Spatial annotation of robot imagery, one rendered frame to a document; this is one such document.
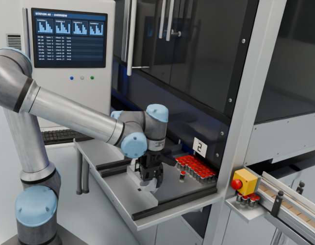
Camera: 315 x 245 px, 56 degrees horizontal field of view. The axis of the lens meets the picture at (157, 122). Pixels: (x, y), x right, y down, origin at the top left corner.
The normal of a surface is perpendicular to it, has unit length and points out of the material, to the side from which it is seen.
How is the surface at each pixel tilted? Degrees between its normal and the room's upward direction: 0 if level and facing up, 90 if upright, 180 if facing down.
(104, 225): 0
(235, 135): 90
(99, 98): 90
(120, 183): 0
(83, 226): 0
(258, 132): 90
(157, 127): 90
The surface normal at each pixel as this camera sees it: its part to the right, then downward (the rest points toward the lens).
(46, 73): 0.43, 0.41
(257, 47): -0.84, 0.13
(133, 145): 0.21, 0.42
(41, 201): 0.14, -0.85
